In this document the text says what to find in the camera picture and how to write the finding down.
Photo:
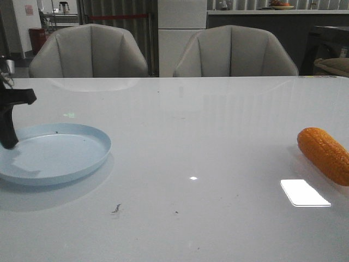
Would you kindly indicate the dark side table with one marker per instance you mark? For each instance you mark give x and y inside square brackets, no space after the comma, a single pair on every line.
[324,42]

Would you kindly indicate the white cabinet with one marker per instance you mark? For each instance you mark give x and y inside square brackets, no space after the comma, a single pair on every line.
[177,22]

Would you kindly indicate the orange plastic corn cob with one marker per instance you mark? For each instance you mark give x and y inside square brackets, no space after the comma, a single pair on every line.
[328,155]

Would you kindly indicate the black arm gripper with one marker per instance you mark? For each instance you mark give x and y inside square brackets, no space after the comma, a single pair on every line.
[9,98]

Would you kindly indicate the tan cushion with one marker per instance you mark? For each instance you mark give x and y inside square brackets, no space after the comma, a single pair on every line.
[333,66]

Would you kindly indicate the light blue round plate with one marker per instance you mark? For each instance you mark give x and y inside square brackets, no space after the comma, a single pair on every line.
[55,153]

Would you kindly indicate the red bin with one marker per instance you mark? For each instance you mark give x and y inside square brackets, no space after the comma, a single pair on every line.
[38,39]

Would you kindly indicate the right grey upholstered chair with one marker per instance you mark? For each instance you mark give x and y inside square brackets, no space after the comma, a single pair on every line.
[234,51]

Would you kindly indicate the fruit bowl on counter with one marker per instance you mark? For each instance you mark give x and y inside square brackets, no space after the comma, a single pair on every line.
[280,5]

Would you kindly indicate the grey counter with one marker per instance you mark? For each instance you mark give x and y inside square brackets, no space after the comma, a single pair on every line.
[291,27]

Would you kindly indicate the grey upholstered chair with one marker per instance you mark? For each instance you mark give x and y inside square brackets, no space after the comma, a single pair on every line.
[234,51]
[89,51]

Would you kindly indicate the red barrier belt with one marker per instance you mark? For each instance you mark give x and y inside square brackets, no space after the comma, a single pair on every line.
[118,17]

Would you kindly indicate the left grey upholstered chair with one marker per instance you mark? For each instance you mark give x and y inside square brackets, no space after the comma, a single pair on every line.
[89,51]

